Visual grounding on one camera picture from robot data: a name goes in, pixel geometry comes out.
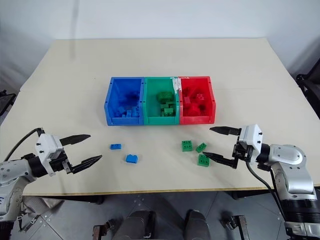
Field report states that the tall blue toy brick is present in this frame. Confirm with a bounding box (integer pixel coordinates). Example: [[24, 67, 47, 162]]
[[125, 153, 140, 166]]

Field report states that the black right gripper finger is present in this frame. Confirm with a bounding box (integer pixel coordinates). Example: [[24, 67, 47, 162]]
[[209, 126, 242, 137], [202, 151, 237, 170]]

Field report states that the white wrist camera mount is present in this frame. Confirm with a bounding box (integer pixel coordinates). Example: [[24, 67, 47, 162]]
[[238, 123, 264, 156], [34, 133, 67, 164]]

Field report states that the dark rounded shape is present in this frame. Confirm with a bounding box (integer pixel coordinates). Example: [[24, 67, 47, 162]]
[[119, 210, 157, 240], [184, 209, 211, 240]]

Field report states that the black frame object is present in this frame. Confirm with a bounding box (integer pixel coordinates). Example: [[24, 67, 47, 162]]
[[0, 89, 16, 119]]

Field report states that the red plastic storage bin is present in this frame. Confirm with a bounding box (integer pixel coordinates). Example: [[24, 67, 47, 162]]
[[176, 75, 217, 125]]

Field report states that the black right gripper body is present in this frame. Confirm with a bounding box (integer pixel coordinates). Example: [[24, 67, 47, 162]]
[[232, 141, 254, 171]]

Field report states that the metal frame bracket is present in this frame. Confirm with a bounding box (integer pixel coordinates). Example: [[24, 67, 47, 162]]
[[92, 219, 119, 240], [220, 214, 249, 240]]

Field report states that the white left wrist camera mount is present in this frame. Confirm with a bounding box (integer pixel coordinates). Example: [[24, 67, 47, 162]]
[[34, 133, 67, 164]]

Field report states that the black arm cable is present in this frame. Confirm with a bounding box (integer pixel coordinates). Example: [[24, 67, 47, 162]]
[[3, 127, 47, 162], [245, 161, 289, 226]]

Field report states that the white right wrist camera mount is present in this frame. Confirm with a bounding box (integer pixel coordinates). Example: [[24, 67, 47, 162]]
[[238, 123, 264, 156]]

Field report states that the blue plastic storage bin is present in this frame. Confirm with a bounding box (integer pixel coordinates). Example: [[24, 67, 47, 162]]
[[103, 76, 146, 127]]

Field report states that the grey strap with buckle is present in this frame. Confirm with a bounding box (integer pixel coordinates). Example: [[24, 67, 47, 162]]
[[16, 214, 41, 233]]

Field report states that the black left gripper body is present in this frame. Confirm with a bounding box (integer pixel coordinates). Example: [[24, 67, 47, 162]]
[[48, 149, 76, 177]]

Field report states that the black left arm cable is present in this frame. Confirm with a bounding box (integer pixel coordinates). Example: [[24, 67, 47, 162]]
[[3, 127, 47, 162]]

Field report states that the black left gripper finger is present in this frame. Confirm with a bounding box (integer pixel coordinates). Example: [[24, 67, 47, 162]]
[[71, 154, 104, 175], [59, 134, 92, 147]]

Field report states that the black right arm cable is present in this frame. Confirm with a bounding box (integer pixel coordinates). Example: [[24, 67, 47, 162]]
[[245, 161, 289, 226]]

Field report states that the dark green round brick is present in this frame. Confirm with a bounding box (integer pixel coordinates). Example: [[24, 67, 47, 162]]
[[155, 91, 174, 104]]

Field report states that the green plastic storage bin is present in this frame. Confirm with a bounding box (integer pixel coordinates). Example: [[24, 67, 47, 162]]
[[142, 76, 181, 126]]

